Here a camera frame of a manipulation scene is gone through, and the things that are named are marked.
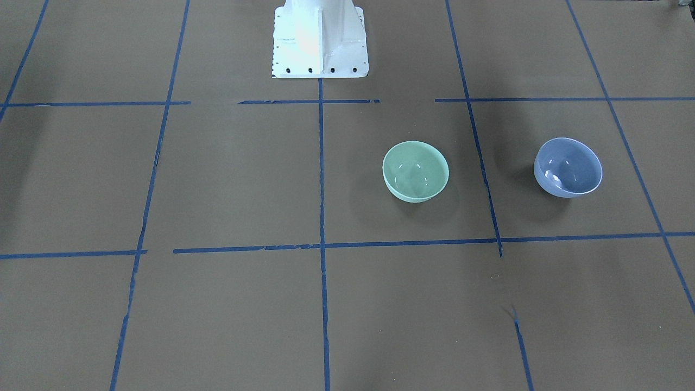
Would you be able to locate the blue bowl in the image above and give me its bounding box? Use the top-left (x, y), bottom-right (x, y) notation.
top-left (533, 137), bottom-right (603, 198)

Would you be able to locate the white pedestal column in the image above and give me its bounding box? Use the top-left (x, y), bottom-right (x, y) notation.
top-left (271, 1), bottom-right (369, 79)

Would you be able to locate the green bowl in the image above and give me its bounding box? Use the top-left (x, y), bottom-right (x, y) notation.
top-left (382, 140), bottom-right (450, 203)

